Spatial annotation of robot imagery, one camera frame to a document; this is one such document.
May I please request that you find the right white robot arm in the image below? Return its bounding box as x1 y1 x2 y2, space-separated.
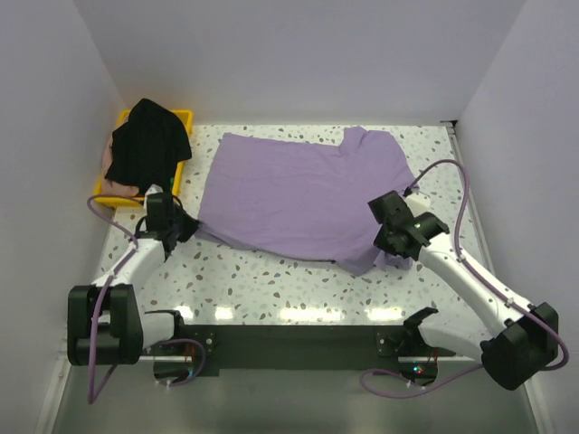
368 191 562 391

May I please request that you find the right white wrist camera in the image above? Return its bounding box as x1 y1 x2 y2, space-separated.
404 192 431 215

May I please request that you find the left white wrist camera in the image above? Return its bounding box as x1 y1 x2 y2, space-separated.
145 184 164 196

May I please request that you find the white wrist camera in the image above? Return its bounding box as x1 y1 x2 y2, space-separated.
404 192 431 215
145 184 164 196

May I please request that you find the purple t shirt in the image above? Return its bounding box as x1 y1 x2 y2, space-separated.
196 127 414 276

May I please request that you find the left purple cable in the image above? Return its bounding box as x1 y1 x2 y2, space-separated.
85 193 148 406

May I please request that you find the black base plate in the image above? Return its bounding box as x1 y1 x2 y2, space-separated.
134 323 456 379

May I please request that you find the black t shirt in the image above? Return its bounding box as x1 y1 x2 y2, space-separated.
105 99 192 195

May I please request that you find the pink t shirt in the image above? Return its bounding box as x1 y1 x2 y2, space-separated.
100 137 139 197

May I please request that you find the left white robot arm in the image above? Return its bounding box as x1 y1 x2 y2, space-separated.
67 192 199 366

